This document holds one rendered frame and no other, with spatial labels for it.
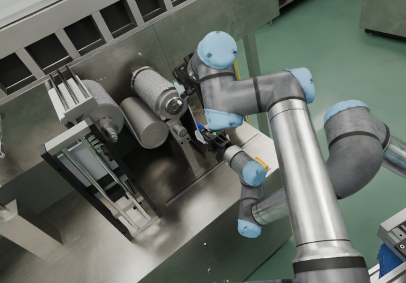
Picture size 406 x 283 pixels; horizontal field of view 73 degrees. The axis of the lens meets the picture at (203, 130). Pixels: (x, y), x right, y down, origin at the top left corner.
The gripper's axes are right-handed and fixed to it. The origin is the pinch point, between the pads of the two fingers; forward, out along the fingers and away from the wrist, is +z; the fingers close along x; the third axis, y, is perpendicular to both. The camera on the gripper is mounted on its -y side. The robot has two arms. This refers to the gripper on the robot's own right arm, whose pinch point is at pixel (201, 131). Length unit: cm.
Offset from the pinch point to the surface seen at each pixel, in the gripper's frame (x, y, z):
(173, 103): 5.3, 17.7, 3.1
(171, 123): 9.6, 11.4, 1.5
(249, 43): -72, -11, 54
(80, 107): 33.3, 35.6, 2.0
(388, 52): -243, -109, 51
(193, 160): 8.5, -11.8, 0.3
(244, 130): -22.1, -19.1, 2.9
